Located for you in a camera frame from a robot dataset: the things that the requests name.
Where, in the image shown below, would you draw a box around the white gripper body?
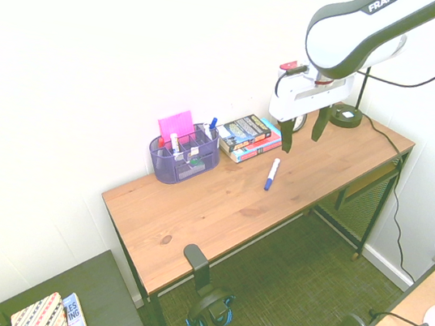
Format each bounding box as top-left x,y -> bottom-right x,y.
267,59 -> 357,132

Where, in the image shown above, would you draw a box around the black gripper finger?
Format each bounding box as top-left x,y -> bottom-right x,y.
275,114 -> 297,155
310,103 -> 334,145

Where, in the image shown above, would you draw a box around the blue and white marker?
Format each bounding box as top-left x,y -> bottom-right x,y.
262,156 -> 282,193

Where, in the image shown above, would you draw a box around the blue cap marker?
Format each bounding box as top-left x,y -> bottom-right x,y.
207,116 -> 220,139

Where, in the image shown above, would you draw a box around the white marker with printed label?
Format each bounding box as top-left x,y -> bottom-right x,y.
166,131 -> 185,157

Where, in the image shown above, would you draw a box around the black twin bell alarm clock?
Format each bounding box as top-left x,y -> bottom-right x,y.
291,112 -> 309,136

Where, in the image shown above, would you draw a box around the black desk lamp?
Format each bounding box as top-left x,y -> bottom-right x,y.
327,60 -> 373,131

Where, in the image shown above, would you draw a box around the red and blue book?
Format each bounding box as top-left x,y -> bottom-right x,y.
228,113 -> 287,170

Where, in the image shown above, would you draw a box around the black paperback book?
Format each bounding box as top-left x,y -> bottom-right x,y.
216,109 -> 275,160

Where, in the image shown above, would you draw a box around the purple mesh desk organizer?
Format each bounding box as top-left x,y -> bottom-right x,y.
143,115 -> 226,192

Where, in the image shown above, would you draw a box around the pink sticky note pad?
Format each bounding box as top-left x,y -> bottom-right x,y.
154,105 -> 198,143

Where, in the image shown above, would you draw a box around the black headphone hook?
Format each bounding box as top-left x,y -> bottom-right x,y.
177,242 -> 219,299

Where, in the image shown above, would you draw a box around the black and blue headphones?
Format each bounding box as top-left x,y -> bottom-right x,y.
183,281 -> 239,326

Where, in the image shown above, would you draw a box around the black side bench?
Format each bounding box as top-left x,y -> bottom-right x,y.
0,232 -> 168,326

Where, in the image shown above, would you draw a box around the white magazine with print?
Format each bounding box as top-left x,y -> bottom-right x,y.
58,290 -> 99,326

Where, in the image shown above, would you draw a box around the patterned striped book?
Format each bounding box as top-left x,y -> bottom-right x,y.
8,285 -> 78,326

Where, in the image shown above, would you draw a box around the red and white wrist camera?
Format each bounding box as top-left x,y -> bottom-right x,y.
277,58 -> 312,80

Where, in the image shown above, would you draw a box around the wooden desk with black frame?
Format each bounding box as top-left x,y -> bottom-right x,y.
81,69 -> 420,326

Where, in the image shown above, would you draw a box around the black lamp power cable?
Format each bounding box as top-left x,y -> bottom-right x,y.
337,112 -> 435,285

